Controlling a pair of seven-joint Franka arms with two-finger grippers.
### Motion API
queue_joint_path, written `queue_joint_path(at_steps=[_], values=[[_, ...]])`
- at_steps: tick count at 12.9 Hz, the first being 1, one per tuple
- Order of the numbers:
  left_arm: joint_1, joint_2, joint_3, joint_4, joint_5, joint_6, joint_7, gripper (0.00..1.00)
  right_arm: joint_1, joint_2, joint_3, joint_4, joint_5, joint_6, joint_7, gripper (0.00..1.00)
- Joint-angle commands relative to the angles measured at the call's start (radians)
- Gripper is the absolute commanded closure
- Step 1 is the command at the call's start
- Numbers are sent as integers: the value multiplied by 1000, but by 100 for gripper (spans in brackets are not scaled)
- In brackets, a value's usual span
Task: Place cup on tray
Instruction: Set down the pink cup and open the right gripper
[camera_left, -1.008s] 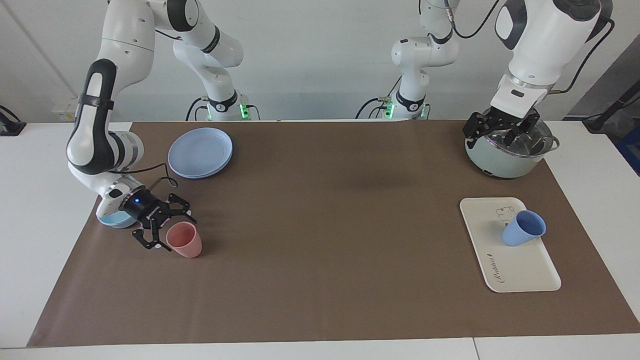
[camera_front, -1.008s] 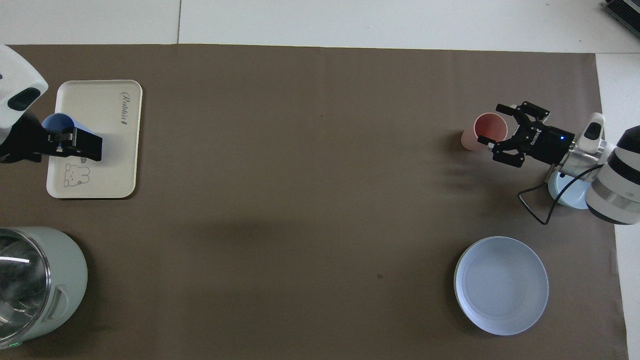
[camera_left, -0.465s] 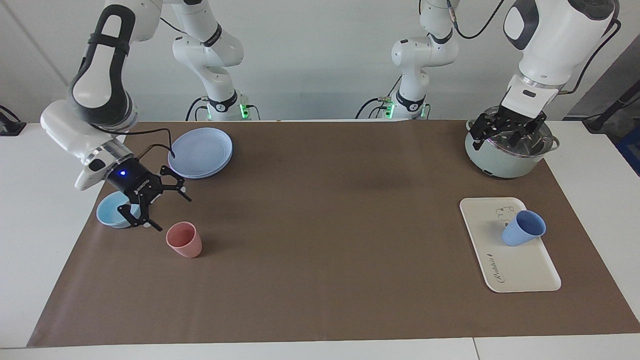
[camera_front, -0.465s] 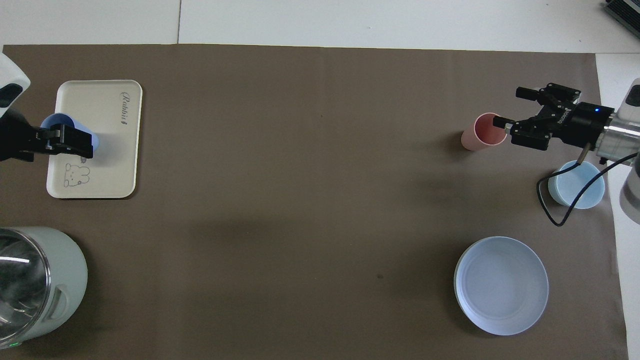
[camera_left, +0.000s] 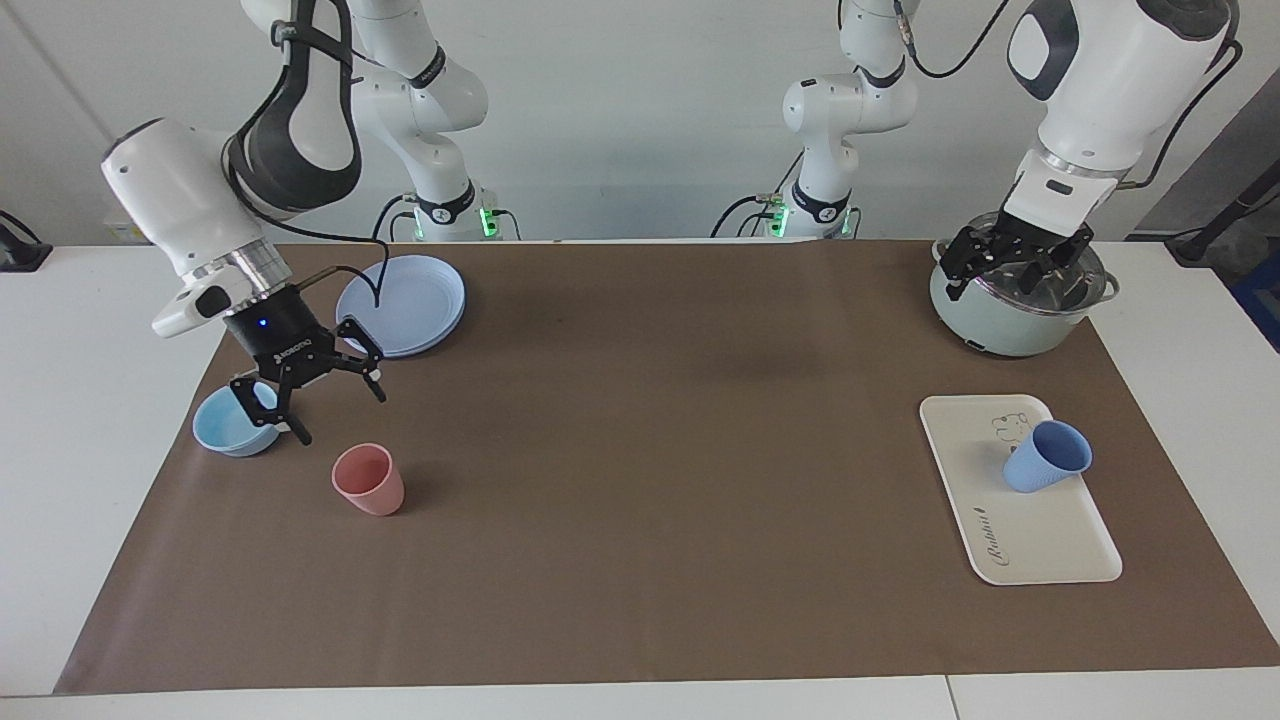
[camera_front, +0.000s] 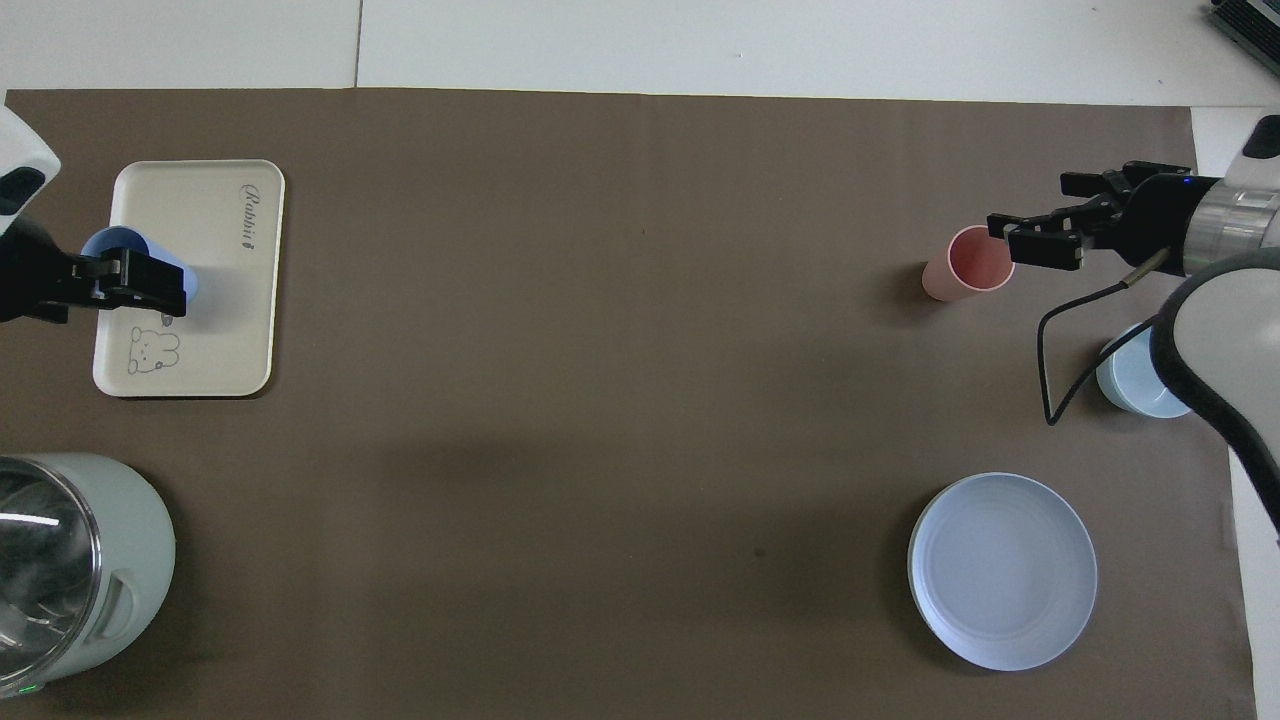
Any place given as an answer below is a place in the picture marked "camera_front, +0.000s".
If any light blue bowl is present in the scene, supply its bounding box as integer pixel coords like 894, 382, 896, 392
1096, 320, 1196, 419

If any cream rabbit print tray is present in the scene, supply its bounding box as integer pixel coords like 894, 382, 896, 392
93, 160, 286, 398

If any grey ribbed device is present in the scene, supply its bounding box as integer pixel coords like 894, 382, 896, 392
1205, 0, 1280, 51

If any pale blue plate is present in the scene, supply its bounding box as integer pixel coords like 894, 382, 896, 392
908, 472, 1099, 672

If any pale green cooking pot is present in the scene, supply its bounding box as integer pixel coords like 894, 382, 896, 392
0, 453, 177, 698

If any brown table mat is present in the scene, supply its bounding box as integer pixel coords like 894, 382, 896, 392
0, 88, 1259, 720

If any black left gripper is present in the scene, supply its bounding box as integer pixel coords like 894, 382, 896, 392
0, 215, 189, 323

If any pink plastic cup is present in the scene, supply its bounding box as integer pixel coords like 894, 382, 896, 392
922, 225, 1016, 303

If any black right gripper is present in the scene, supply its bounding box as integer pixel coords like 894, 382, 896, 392
987, 162, 1216, 276

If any glass pot lid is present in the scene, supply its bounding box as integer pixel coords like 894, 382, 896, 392
0, 458, 103, 683

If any blue plastic cup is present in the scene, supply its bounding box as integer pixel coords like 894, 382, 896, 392
80, 226, 201, 306

